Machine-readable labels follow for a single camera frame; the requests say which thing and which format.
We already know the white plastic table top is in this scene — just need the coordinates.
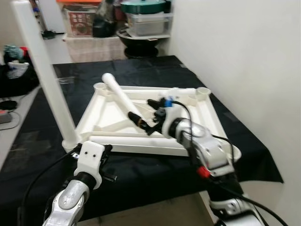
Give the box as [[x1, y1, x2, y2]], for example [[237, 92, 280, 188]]
[[63, 83, 243, 163]]

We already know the black round basin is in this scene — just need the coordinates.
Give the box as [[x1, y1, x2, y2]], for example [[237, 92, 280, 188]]
[[117, 28, 166, 59]]

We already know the clear tape patch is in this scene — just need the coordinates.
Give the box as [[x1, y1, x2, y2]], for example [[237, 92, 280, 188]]
[[14, 129, 48, 156]]

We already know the clear plastic storage box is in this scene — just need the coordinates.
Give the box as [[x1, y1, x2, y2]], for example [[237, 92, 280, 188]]
[[126, 13, 174, 39]]

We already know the black plastic bag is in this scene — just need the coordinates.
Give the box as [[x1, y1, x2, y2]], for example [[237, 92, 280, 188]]
[[92, 0, 118, 38]]

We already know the green round lid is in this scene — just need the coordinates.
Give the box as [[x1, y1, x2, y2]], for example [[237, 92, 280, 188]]
[[120, 0, 168, 15]]

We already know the grey box red light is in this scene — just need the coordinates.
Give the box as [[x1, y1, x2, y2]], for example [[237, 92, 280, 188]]
[[0, 109, 12, 124]]

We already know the black backpack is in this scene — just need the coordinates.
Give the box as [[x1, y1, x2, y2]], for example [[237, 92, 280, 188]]
[[0, 61, 40, 97]]

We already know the cardboard box red print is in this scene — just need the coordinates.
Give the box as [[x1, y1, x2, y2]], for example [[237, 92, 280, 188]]
[[63, 4, 95, 38]]

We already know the orange plastic lid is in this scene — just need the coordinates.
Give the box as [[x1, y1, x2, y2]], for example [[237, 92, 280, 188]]
[[56, 0, 102, 6]]

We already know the teal plush toy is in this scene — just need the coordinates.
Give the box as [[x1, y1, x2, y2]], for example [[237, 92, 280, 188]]
[[4, 45, 24, 62]]

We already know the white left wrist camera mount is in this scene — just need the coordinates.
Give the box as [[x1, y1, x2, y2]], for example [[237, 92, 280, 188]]
[[75, 141, 105, 190]]

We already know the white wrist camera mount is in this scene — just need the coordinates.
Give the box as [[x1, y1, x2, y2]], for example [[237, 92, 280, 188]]
[[75, 141, 105, 190], [158, 92, 182, 121]]

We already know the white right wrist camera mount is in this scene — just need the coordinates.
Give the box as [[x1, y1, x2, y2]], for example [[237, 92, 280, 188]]
[[158, 92, 182, 121]]

